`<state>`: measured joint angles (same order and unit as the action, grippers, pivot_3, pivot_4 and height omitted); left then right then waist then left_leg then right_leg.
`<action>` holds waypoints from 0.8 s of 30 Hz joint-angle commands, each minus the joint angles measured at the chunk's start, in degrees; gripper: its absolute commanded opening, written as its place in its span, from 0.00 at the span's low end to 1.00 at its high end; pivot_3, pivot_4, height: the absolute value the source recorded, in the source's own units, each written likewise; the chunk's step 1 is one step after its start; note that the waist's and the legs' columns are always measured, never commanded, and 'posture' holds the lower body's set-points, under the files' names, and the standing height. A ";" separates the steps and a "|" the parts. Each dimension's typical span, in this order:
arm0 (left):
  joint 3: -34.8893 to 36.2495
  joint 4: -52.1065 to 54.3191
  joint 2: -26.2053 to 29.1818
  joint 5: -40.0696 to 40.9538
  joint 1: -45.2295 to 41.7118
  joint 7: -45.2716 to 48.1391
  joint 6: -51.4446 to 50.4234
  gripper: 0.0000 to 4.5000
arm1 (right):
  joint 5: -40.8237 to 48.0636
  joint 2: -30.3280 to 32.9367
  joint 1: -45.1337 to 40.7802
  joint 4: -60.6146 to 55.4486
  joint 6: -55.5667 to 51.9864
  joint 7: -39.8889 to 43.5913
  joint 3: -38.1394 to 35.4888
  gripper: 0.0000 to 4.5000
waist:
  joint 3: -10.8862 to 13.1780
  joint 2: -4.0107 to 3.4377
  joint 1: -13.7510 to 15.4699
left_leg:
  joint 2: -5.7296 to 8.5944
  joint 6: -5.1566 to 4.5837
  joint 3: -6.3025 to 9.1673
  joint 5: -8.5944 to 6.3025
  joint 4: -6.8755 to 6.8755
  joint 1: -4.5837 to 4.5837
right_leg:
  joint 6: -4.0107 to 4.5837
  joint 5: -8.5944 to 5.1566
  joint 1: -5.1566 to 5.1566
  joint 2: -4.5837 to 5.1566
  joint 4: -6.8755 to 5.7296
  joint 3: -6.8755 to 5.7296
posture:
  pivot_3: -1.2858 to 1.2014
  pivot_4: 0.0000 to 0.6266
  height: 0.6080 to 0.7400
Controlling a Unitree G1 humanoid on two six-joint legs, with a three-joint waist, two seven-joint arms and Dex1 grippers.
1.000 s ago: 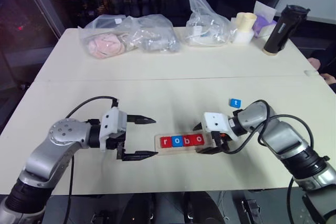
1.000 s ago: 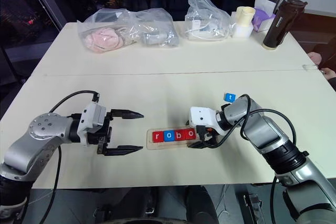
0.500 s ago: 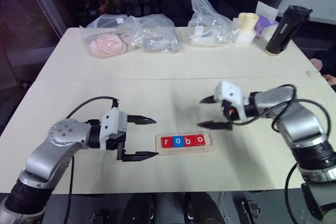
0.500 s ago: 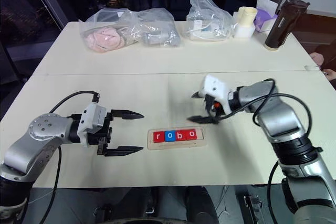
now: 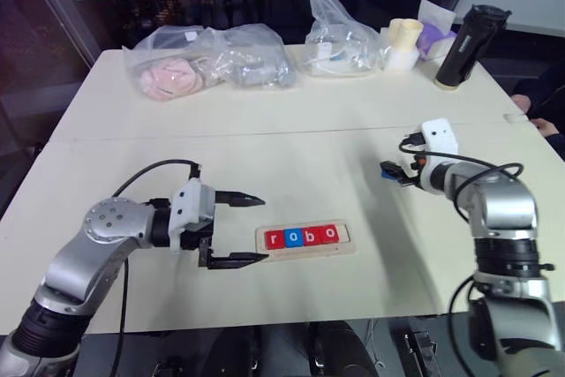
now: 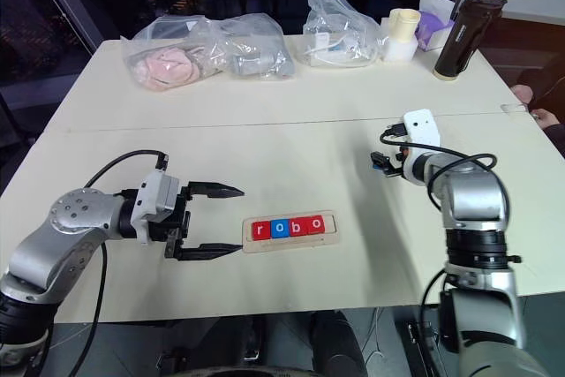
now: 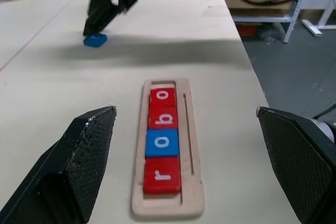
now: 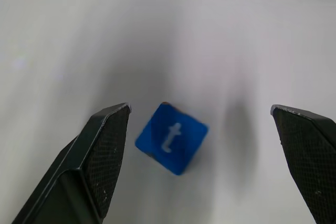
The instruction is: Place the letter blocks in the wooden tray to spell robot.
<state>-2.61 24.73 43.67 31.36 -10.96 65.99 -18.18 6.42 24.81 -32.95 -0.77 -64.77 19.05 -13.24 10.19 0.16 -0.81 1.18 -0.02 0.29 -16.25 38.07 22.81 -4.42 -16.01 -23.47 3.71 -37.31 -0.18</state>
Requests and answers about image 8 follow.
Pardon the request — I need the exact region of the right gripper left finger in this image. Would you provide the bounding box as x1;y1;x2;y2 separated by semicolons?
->
12;102;132;224

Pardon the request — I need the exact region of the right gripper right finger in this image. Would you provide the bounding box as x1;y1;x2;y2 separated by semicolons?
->
270;104;336;224

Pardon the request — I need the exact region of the blue letter tile t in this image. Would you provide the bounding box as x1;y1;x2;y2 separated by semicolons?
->
134;102;210;176

